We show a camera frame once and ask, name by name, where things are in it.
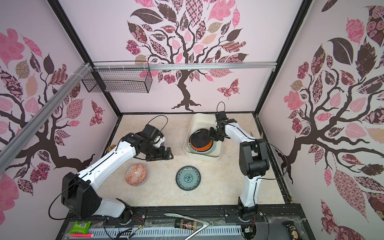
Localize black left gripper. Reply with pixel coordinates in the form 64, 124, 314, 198
140, 141, 173, 161

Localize black plate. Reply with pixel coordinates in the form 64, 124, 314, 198
188, 129, 213, 148

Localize white plastic bin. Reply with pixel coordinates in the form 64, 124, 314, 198
184, 114, 224, 161

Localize red patterned bowl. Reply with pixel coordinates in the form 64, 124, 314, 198
125, 164, 148, 187

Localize teal blue patterned plate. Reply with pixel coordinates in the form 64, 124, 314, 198
176, 166, 201, 191

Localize white plate orange sunburst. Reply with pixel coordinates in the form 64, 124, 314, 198
188, 141, 216, 155

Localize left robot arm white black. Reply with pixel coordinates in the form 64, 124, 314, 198
61, 133, 174, 225

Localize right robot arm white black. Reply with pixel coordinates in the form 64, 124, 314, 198
209, 118, 270, 219

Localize small brown bottle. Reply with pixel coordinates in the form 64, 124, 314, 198
174, 218, 198, 232

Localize light green plastic tongs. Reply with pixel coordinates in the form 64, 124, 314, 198
164, 213, 213, 240

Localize green snack packet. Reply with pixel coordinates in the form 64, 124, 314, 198
69, 221, 91, 235

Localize pink marker pen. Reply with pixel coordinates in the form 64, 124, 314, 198
69, 233, 94, 238

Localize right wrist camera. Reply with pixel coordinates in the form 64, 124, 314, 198
215, 111, 228, 123

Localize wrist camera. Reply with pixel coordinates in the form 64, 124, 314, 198
215, 111, 228, 123
140, 124, 165, 145

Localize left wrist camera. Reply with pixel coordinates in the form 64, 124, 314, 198
140, 124, 165, 145

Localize black wire basket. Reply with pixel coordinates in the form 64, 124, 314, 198
82, 60, 153, 94

